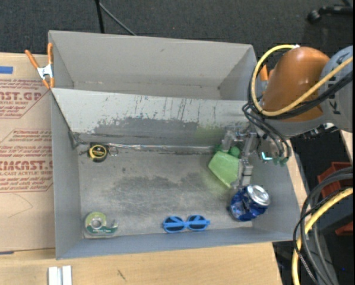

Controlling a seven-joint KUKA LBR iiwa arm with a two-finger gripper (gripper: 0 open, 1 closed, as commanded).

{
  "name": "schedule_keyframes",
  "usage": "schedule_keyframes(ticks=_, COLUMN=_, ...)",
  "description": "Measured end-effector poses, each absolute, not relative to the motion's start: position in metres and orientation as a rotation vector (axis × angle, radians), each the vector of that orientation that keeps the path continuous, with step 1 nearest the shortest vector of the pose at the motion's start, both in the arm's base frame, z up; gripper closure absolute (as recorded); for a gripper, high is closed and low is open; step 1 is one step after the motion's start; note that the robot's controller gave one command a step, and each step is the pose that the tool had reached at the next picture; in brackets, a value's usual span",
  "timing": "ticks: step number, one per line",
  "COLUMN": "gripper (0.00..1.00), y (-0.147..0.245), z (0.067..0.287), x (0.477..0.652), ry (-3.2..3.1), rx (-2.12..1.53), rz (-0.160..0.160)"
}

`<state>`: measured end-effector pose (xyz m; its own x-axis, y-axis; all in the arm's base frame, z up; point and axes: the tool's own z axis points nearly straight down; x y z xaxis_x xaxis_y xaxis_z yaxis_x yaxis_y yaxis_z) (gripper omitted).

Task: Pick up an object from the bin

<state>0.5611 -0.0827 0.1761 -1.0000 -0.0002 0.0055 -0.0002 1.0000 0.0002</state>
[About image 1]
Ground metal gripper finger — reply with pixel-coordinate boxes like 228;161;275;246
221;131;241;153
237;157;255;188

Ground crushed blue drink can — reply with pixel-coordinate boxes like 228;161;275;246
228;183;271;222

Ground blue sunglasses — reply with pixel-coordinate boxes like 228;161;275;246
161;214;211;234

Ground grey metal bin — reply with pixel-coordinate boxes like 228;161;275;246
47;30;303;260

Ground yellow and black tape measure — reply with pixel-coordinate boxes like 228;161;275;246
87;142;119;163

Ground green tape dispenser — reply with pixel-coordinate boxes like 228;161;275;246
83;211;120;238

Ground brown cardboard board red print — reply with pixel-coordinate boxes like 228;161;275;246
0;52;57;254

